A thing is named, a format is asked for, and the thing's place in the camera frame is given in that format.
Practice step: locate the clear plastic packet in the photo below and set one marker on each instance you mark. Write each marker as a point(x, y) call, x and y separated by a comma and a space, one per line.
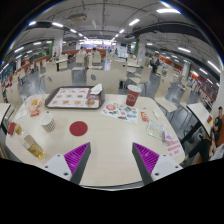
point(156, 129)

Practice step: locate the red paper cup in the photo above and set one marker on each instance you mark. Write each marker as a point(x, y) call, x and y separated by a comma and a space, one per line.
point(133, 96)

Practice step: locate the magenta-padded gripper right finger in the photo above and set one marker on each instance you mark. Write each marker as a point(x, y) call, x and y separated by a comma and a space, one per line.
point(147, 158)

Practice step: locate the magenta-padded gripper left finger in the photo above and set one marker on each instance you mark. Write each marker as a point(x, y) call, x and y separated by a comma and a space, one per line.
point(76, 158)

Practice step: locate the white napkin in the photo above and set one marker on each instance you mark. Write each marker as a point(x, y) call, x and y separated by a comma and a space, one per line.
point(96, 89)

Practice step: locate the ceiling air conditioner unit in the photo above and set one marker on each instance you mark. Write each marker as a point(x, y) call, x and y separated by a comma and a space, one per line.
point(77, 17)

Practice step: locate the beige neighbouring table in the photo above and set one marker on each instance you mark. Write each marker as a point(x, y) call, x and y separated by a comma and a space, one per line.
point(200, 113)
point(3, 110)

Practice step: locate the group of ceiling lights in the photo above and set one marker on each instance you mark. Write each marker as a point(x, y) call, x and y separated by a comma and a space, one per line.
point(134, 22)

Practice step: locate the red flat box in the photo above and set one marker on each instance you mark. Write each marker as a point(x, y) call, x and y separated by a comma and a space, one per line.
point(11, 128)

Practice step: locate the white patterned paper cup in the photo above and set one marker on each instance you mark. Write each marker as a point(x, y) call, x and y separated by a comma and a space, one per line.
point(48, 122)

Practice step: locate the printed paper tray liner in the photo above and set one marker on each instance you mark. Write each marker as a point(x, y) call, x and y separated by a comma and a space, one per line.
point(70, 96)

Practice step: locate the brown food tray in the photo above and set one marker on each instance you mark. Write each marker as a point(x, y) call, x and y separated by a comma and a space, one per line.
point(102, 102)

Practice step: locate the small red sauce packet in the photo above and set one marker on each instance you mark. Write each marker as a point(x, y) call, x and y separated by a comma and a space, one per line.
point(144, 116)
point(35, 112)

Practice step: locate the clear plastic food bag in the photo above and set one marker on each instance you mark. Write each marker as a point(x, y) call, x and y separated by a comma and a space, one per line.
point(34, 102)

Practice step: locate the white paper slip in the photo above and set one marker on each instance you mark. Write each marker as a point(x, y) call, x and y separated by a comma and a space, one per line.
point(20, 115)

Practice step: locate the clear bottle with yellow cap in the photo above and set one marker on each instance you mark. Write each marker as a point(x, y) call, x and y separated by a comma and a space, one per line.
point(30, 143)

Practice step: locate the group of beige chairs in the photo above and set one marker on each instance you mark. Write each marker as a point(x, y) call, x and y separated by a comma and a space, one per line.
point(103, 78)

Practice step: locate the person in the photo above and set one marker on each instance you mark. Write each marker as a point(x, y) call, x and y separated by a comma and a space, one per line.
point(218, 121)
point(206, 148)

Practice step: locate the red-lettered table notice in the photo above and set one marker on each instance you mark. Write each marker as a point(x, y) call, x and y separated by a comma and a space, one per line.
point(174, 148)

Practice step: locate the flat round red coaster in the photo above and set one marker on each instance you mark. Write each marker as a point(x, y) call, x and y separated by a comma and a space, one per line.
point(78, 128)

